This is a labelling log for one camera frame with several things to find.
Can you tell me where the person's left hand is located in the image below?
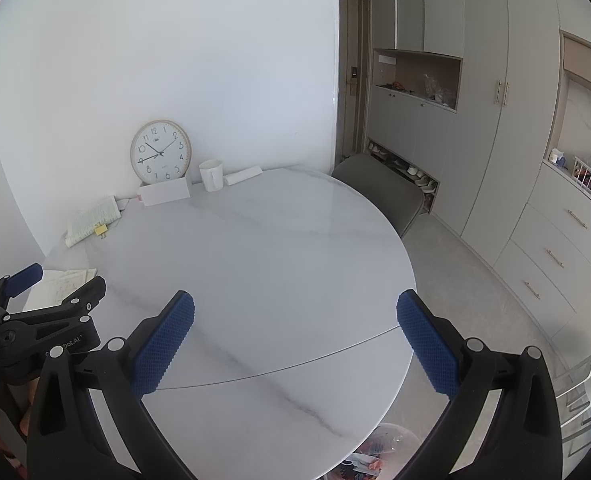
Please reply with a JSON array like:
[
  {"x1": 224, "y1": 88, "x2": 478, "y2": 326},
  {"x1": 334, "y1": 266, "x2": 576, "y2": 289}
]
[{"x1": 0, "y1": 381, "x2": 39, "y2": 436}]

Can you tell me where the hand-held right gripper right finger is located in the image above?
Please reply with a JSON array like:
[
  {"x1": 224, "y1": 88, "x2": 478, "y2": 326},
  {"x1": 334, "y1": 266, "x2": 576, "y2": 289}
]
[{"x1": 397, "y1": 289, "x2": 563, "y2": 480}]

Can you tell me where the grey upholstered chair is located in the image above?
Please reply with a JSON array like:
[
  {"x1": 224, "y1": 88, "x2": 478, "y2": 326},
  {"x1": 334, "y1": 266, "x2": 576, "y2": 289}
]
[{"x1": 331, "y1": 154, "x2": 426, "y2": 238}]

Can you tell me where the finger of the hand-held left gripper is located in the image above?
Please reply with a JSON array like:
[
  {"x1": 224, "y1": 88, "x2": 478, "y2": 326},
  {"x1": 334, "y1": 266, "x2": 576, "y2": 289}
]
[
  {"x1": 0, "y1": 262, "x2": 44, "y2": 311},
  {"x1": 0, "y1": 276, "x2": 107, "y2": 331}
]

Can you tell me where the tall beige cabinet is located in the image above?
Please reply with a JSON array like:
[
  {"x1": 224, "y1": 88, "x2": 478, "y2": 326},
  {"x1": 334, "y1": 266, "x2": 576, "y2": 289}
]
[{"x1": 365, "y1": 0, "x2": 563, "y2": 268}]

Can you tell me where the white cup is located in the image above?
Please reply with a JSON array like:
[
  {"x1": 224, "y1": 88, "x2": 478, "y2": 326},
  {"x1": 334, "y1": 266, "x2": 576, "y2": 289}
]
[{"x1": 198, "y1": 159, "x2": 225, "y2": 192}]

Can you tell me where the paper notebook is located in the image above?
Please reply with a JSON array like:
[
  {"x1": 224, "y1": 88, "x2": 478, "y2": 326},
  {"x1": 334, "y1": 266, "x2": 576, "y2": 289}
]
[{"x1": 22, "y1": 268, "x2": 98, "y2": 313}]

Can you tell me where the white wire basket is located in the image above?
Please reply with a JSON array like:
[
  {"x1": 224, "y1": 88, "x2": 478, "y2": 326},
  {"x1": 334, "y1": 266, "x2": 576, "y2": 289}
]
[{"x1": 572, "y1": 156, "x2": 591, "y2": 196}]

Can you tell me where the white plastic waste bin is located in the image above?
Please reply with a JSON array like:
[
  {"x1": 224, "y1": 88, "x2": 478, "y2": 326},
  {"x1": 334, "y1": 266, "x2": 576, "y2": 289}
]
[{"x1": 340, "y1": 422, "x2": 426, "y2": 480}]

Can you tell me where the brown door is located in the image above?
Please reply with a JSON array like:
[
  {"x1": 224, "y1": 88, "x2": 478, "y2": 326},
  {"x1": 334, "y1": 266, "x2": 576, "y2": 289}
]
[{"x1": 336, "y1": 0, "x2": 371, "y2": 158}]

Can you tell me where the row of shoes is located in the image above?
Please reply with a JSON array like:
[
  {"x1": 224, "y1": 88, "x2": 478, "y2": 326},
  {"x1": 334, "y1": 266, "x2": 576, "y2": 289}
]
[{"x1": 367, "y1": 139, "x2": 439, "y2": 196}]

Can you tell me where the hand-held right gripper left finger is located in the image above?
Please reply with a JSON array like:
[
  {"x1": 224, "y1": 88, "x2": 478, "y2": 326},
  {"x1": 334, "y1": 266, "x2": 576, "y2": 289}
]
[{"x1": 26, "y1": 290, "x2": 196, "y2": 480}]

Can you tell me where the white folded booklet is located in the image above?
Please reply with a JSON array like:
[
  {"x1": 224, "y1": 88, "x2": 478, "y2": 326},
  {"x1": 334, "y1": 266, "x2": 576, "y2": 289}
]
[{"x1": 66, "y1": 196, "x2": 121, "y2": 248}]

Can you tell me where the round wall clock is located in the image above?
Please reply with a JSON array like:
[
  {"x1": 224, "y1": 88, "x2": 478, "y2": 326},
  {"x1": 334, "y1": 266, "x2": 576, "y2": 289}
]
[{"x1": 130, "y1": 120, "x2": 191, "y2": 185}]

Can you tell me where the beige drawer cabinet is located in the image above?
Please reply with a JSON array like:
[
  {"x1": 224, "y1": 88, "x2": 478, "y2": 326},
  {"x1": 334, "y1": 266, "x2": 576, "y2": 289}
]
[{"x1": 493, "y1": 160, "x2": 591, "y2": 341}]

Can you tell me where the clear plastic bag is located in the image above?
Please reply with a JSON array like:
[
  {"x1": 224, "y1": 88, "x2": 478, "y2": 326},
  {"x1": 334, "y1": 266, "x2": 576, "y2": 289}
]
[{"x1": 422, "y1": 74, "x2": 456, "y2": 106}]

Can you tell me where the white rectangular box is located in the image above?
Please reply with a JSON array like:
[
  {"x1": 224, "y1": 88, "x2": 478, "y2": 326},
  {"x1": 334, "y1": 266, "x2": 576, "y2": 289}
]
[{"x1": 140, "y1": 177, "x2": 192, "y2": 207}]

